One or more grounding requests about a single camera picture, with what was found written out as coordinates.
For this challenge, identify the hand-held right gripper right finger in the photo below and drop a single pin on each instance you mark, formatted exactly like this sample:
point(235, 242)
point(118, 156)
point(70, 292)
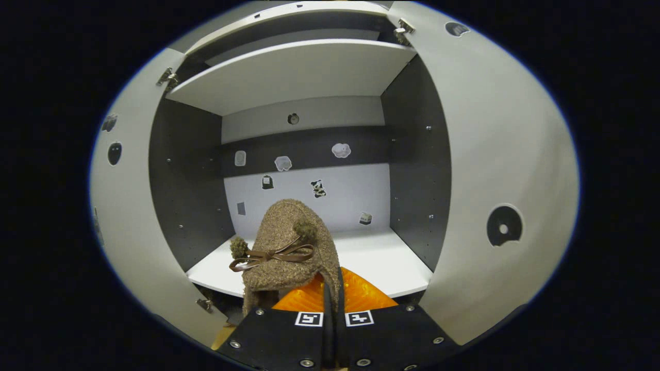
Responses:
point(341, 335)

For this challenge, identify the metal door hinge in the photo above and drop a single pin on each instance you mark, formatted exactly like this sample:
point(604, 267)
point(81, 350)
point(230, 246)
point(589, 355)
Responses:
point(167, 77)
point(204, 305)
point(403, 28)

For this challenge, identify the brown fuzzy shoe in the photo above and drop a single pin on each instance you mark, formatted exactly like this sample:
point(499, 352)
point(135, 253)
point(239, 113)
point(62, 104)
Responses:
point(289, 226)

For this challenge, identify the white shoe cabinet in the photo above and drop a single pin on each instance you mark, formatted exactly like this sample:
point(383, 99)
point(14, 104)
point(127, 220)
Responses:
point(309, 77)

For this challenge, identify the white shoe cabinet door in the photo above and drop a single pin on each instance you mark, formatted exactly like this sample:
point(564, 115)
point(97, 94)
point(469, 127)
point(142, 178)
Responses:
point(129, 216)
point(490, 154)

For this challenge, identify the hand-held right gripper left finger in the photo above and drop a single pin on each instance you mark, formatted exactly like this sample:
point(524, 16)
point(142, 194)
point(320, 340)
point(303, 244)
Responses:
point(328, 335)

